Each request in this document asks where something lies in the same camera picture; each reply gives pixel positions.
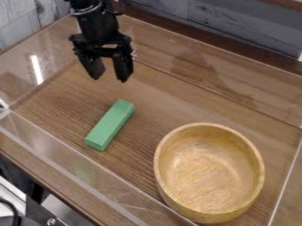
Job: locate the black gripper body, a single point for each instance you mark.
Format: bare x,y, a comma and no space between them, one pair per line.
99,36

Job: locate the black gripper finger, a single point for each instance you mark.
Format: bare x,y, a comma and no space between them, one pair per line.
92,64
123,63

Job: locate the green rectangular block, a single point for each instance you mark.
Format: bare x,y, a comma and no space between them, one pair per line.
110,124

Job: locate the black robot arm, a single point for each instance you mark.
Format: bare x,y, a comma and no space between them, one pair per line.
99,39

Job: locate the brown wooden bowl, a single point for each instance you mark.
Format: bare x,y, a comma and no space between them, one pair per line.
210,172

